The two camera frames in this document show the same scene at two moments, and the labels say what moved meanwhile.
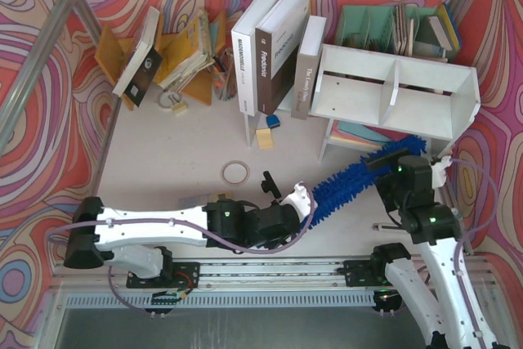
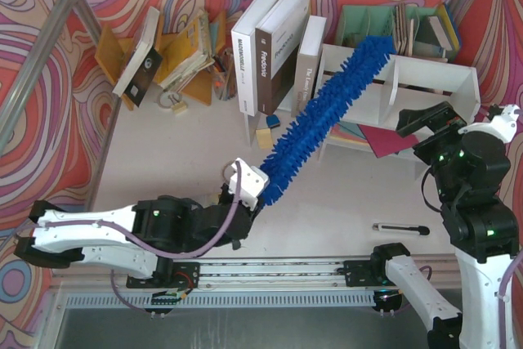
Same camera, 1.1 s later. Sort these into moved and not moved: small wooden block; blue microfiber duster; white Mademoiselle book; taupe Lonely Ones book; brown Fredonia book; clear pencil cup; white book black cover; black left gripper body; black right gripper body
Moved: black right gripper body; blue microfiber duster; black left gripper body
Not moved: clear pencil cup; white Mademoiselle book; brown Fredonia book; small wooden block; white book black cover; taupe Lonely Ones book
